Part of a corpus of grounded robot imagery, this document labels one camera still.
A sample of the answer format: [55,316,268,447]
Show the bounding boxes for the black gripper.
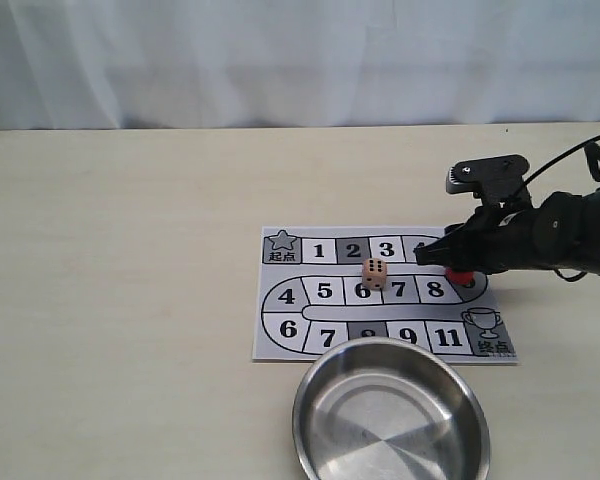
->
[414,208,543,274]

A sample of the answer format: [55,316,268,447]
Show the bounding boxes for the red cylinder game piece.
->
[445,268,474,286]

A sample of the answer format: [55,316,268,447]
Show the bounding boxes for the wooden die black pips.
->
[361,258,387,290]

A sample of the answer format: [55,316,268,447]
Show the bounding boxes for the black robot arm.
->
[414,189,600,276]

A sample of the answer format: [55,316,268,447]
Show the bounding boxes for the printed paper game board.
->
[252,226,518,365]

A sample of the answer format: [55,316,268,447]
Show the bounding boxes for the round stainless steel dish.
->
[291,337,491,479]

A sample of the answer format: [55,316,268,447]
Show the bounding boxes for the white fabric backdrop curtain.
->
[0,1,600,130]

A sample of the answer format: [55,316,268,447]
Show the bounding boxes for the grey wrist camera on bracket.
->
[445,154,531,207]

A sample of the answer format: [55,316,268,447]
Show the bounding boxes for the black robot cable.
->
[499,128,600,281]

